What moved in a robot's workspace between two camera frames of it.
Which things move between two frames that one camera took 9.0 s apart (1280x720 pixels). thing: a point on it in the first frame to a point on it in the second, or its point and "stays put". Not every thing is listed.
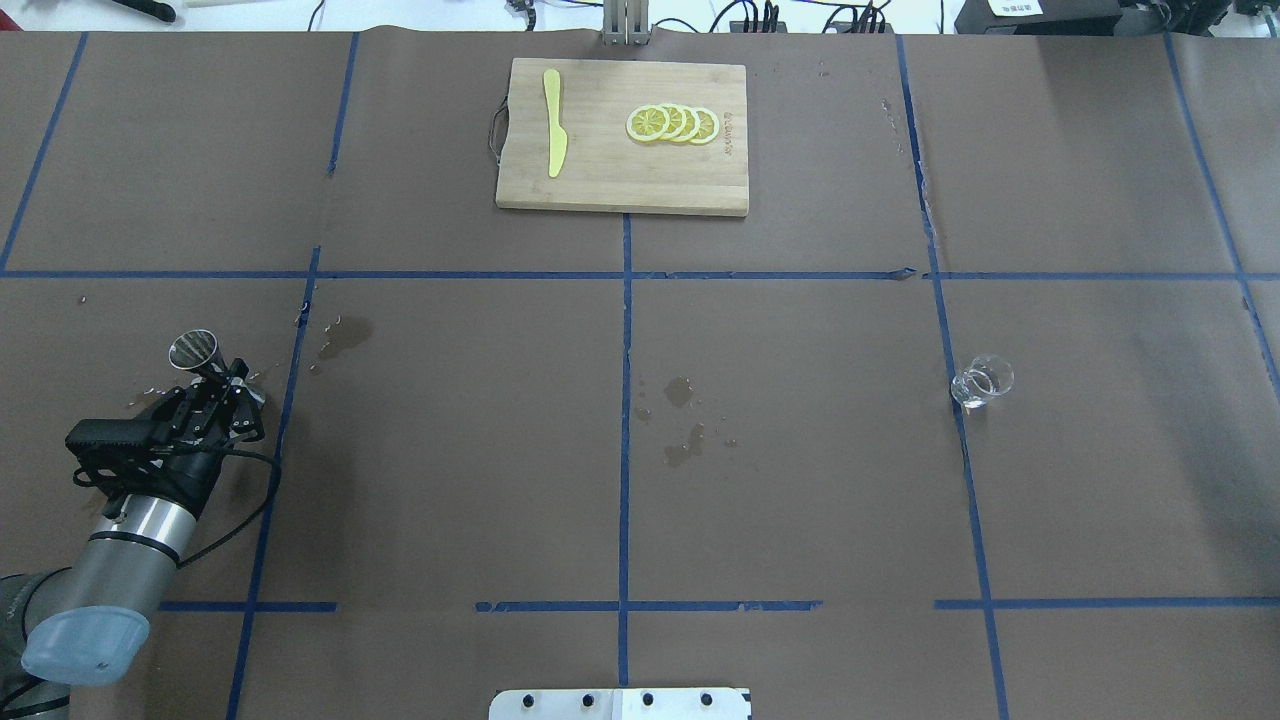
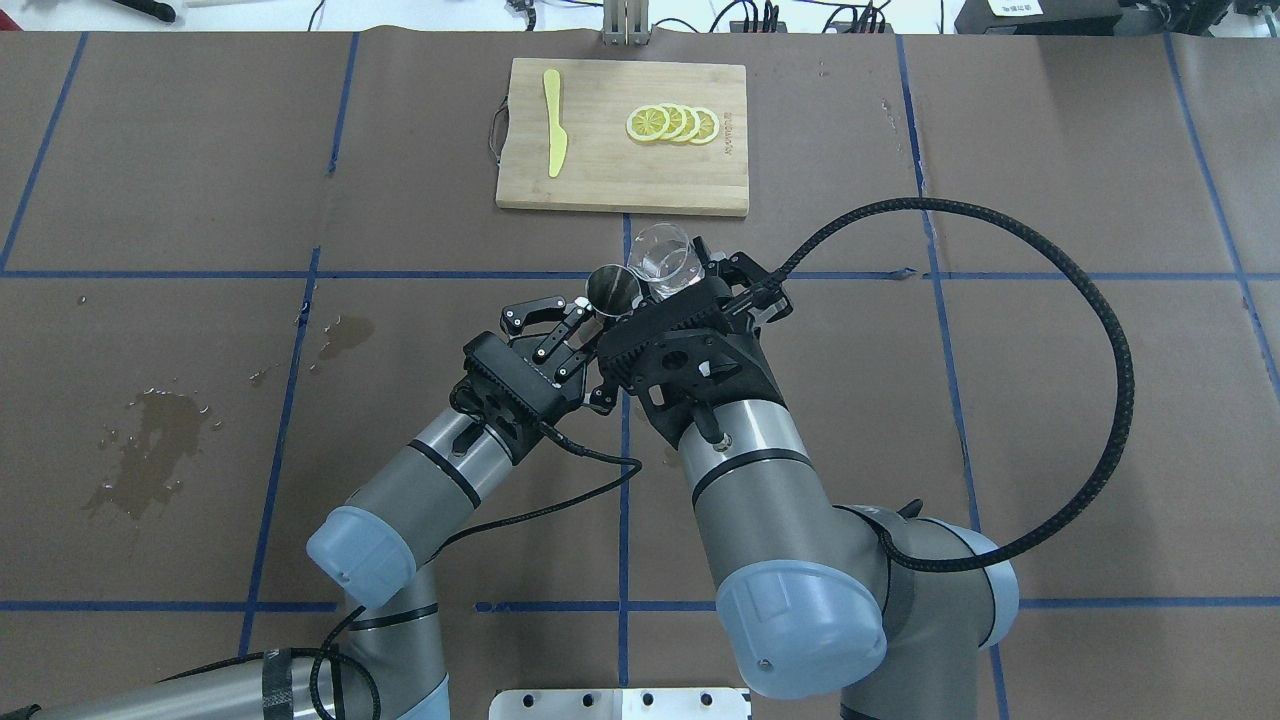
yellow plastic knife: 558,138 stays put
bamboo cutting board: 604,168 stays put
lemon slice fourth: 647,123 stays put
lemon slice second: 692,124 stays put
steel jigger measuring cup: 198,350 to 613,290
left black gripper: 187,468 to 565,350
